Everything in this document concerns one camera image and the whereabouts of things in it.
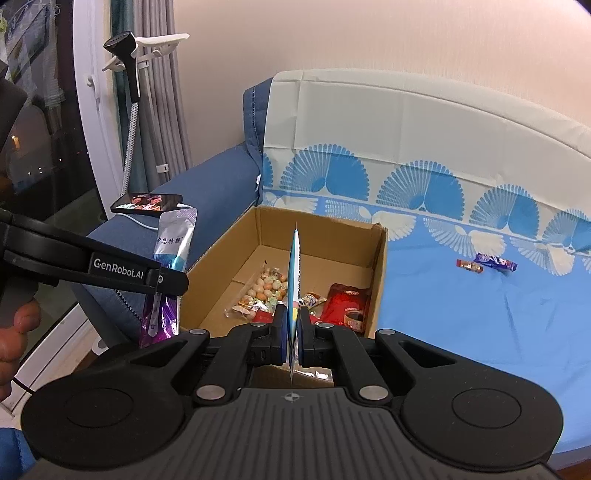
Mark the small red orange bar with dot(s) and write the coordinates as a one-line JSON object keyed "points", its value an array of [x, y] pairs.
{"points": [[470, 266]]}

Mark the person's left hand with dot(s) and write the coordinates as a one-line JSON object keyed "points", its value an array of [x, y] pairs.
{"points": [[13, 343]]}

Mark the brown cardboard box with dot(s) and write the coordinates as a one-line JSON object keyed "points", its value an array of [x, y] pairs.
{"points": [[332, 251]]}

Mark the blue snack packet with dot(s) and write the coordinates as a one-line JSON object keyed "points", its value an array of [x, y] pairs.
{"points": [[293, 297]]}

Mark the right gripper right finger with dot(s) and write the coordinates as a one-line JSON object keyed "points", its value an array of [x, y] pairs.
{"points": [[340, 350]]}

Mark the black smartphone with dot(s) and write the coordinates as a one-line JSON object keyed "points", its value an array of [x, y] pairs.
{"points": [[146, 203]]}

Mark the garment steamer with hose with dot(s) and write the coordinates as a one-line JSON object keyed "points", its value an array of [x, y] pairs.
{"points": [[129, 53]]}

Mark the red foil snack packet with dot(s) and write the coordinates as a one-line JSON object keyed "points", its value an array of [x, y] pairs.
{"points": [[263, 317]]}

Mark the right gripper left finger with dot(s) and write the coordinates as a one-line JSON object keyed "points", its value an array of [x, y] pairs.
{"points": [[222, 366]]}

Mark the blue denim sofa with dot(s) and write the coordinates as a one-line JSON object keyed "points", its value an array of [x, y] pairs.
{"points": [[221, 188]]}

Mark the clear bag of mixed nuts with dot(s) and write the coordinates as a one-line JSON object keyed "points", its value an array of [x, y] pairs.
{"points": [[265, 289]]}

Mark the purple candy bar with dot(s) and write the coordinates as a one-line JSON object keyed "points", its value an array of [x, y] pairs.
{"points": [[495, 262]]}

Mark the dark red snack pouch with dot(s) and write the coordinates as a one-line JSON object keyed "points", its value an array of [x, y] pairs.
{"points": [[347, 306]]}

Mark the silver purple snack pouch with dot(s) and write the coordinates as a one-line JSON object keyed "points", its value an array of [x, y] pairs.
{"points": [[160, 316]]}

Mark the grey curtain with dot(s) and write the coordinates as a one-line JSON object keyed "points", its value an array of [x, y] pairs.
{"points": [[161, 147]]}

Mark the blue white fan-pattern sheet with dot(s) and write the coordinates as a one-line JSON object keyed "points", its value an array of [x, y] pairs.
{"points": [[452, 170]]}

